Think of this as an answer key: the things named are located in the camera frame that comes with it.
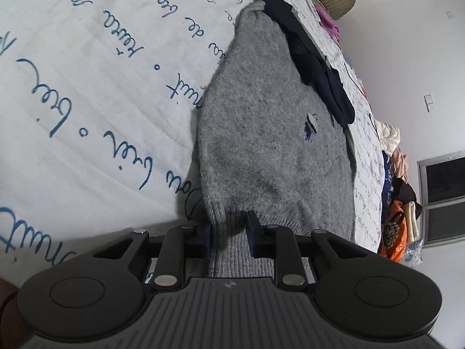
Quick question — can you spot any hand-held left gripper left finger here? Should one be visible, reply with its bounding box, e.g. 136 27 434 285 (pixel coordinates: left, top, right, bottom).
92 223 212 292

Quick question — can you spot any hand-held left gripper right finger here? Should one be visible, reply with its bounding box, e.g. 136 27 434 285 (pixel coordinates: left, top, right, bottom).
246 210 368 289

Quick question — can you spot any grey sweater with navy sleeves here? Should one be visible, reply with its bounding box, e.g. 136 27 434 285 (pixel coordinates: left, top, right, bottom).
196 0 358 281

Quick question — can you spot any leopard print bag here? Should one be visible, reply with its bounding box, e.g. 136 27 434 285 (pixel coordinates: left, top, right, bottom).
383 211 405 252

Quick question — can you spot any orange bag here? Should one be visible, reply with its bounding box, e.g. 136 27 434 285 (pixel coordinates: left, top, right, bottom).
378 199 407 263

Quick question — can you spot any cream garment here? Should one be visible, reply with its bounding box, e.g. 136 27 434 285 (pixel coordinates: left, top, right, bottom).
401 202 419 244

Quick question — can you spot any black garment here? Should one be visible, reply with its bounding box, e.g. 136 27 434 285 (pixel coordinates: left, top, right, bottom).
392 177 422 213

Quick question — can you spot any clear plastic bag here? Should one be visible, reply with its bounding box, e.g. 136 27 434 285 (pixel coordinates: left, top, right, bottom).
403 238 425 265

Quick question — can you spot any pale pink garment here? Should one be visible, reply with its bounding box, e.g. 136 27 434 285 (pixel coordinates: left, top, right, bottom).
390 146 409 184

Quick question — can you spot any white padded jacket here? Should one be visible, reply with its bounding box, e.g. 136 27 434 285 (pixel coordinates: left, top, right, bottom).
375 121 401 157

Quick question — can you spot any dark framed window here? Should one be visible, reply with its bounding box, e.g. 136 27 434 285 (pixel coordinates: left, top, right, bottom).
417 152 465 246

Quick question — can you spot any white script-print blanket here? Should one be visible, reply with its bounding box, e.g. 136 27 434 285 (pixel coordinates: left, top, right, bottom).
0 0 386 288

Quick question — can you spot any pink cloth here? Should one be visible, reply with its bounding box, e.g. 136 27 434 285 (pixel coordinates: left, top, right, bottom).
314 3 343 43

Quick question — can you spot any black cable on bed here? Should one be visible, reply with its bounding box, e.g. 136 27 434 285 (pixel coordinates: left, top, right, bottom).
342 56 375 131

